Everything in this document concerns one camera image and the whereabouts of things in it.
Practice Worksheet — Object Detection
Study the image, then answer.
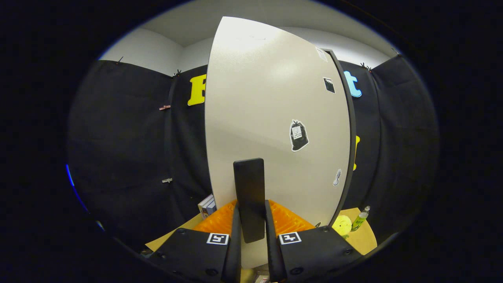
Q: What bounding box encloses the black backdrop cloth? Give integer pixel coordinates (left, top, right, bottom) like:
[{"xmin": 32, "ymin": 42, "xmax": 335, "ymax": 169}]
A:
[{"xmin": 67, "ymin": 54, "xmax": 439, "ymax": 252}]

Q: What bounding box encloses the green plastic bottle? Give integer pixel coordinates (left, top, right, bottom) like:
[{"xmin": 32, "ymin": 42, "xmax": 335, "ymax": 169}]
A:
[{"xmin": 351, "ymin": 206, "xmax": 371, "ymax": 232}]

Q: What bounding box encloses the grey shoe cabinet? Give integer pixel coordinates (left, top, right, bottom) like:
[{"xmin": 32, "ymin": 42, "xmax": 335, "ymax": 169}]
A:
[{"xmin": 323, "ymin": 49, "xmax": 357, "ymax": 228}]

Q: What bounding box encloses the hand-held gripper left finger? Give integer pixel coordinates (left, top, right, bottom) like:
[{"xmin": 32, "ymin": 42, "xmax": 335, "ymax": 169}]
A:
[{"xmin": 146, "ymin": 200, "xmax": 242, "ymax": 283}]

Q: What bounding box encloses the black door handle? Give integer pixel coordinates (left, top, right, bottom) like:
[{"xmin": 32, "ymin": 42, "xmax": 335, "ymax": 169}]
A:
[{"xmin": 233, "ymin": 158, "xmax": 266, "ymax": 244}]

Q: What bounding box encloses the yellow spine book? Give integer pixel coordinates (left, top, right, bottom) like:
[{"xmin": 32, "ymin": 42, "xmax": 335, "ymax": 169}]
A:
[{"xmin": 198, "ymin": 194, "xmax": 213, "ymax": 219}]

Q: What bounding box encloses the yellow pineapple plush toy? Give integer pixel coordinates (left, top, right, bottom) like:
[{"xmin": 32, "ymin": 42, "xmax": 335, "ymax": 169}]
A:
[{"xmin": 332, "ymin": 215, "xmax": 353, "ymax": 239}]

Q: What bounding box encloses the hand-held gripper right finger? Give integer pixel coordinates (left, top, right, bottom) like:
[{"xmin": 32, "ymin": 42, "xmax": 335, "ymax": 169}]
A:
[{"xmin": 264, "ymin": 200, "xmax": 363, "ymax": 283}]

